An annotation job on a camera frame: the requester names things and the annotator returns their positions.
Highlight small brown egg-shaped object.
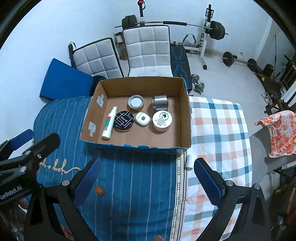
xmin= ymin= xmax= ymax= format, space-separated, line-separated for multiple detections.
xmin=94 ymin=186 xmax=104 ymax=196

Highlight white spray bottle green label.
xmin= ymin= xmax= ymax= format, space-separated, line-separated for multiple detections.
xmin=102 ymin=106 xmax=117 ymax=140

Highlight white earbud case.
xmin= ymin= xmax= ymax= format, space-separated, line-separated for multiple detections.
xmin=135 ymin=112 xmax=151 ymax=126

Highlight small white cylinder bottle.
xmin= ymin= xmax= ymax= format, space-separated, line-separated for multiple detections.
xmin=186 ymin=155 xmax=195 ymax=170

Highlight grey chair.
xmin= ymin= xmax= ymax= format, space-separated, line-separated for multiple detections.
xmin=249 ymin=127 xmax=295 ymax=184

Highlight blue striped blanket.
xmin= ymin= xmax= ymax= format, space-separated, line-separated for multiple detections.
xmin=33 ymin=97 xmax=181 ymax=240

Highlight blue foam mat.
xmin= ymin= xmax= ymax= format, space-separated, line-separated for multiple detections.
xmin=40 ymin=58 xmax=93 ymax=100

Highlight plaid checked blanket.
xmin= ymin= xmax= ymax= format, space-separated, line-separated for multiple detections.
xmin=169 ymin=96 xmax=252 ymax=240

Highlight orange floral cloth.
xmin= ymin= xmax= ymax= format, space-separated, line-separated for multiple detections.
xmin=254 ymin=110 xmax=296 ymax=157

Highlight black round patterned tin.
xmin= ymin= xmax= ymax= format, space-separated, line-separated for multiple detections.
xmin=114 ymin=111 xmax=134 ymax=132

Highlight white quilted chair left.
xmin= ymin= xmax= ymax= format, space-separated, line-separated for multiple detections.
xmin=73 ymin=38 xmax=124 ymax=79

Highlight round tin white lid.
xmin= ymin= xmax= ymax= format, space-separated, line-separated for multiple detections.
xmin=127 ymin=95 xmax=144 ymax=110

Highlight white jar green logo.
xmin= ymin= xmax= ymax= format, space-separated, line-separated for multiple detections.
xmin=152 ymin=110 xmax=173 ymax=132

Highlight cardboard box blue printed outside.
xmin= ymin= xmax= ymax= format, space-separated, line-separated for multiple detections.
xmin=80 ymin=76 xmax=191 ymax=152

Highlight chrome dumbbell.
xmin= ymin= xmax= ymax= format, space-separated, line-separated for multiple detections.
xmin=191 ymin=74 xmax=205 ymax=94

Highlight silver metal can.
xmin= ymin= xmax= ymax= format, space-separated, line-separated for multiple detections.
xmin=152 ymin=94 xmax=169 ymax=111

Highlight white quilted chair upright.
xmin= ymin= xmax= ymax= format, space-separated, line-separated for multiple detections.
xmin=122 ymin=25 xmax=173 ymax=77

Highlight barbell on floor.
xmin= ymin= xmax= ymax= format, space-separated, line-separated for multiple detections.
xmin=221 ymin=52 xmax=262 ymax=73

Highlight black blue bench pad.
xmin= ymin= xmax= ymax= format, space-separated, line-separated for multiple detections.
xmin=170 ymin=44 xmax=192 ymax=92

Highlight white weight bench rack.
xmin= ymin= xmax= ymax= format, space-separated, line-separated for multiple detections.
xmin=181 ymin=4 xmax=214 ymax=70

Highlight barbell on rack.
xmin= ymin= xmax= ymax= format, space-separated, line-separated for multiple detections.
xmin=115 ymin=15 xmax=229 ymax=40

